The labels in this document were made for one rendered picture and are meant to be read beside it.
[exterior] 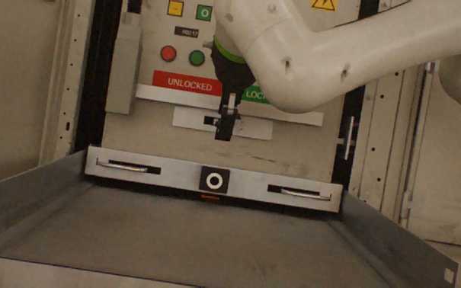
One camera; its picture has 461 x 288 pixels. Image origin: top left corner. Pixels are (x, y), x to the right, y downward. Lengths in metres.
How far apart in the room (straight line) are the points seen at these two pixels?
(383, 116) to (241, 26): 0.59
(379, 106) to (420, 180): 0.17
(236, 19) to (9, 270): 0.45
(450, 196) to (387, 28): 0.58
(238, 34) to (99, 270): 0.39
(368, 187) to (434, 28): 0.52
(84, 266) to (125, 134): 0.72
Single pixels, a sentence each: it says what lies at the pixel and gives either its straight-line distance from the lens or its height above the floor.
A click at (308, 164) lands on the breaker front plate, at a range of 1.56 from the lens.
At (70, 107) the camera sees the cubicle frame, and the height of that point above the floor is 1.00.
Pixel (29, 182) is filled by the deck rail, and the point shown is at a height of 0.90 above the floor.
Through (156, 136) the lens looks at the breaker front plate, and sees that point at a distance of 1.55.
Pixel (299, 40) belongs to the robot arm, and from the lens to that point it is 1.00.
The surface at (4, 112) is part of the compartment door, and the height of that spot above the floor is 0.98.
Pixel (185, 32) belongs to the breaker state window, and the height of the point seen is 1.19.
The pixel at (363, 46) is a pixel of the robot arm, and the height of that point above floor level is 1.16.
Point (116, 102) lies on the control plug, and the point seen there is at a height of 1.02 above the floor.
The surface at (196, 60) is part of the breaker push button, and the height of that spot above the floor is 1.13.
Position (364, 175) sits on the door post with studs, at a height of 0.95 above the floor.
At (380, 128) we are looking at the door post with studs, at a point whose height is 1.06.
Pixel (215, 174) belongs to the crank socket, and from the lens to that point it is 1.51.
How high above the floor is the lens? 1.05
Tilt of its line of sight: 3 degrees down
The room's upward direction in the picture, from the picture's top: 9 degrees clockwise
